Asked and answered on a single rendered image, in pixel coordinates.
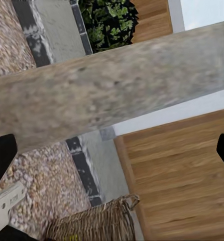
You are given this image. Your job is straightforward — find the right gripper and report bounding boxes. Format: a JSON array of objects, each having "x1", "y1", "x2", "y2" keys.
[{"x1": 0, "y1": 225, "x2": 27, "y2": 241}]

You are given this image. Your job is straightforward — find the wicker basket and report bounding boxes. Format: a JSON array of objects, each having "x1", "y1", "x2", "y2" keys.
[{"x1": 44, "y1": 194, "x2": 139, "y2": 241}]

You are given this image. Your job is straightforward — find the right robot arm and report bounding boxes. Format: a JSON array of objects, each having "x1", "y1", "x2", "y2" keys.
[{"x1": 0, "y1": 182, "x2": 55, "y2": 241}]

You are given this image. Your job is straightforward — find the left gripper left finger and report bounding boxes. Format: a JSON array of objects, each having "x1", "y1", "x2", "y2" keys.
[{"x1": 0, "y1": 133, "x2": 18, "y2": 180}]

